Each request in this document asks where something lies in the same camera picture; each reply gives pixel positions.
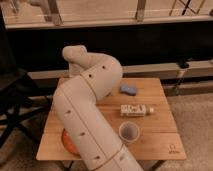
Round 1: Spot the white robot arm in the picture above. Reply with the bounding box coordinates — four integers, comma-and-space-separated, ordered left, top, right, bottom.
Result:
53, 45, 143, 171

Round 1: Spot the orange bowl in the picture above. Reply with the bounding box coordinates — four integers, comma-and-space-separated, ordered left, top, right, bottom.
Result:
61, 130, 79, 155

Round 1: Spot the blue sponge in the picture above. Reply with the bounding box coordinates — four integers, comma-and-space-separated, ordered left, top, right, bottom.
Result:
120, 85, 137, 96

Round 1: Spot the black folding chair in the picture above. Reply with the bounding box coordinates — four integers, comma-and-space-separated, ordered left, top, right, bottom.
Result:
0, 9, 51, 148

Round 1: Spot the wooden folding table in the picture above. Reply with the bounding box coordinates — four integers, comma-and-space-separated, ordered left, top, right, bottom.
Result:
36, 78, 186, 162

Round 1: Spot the small white labelled bottle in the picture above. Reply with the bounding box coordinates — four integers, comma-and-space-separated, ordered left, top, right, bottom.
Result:
120, 104, 154, 117

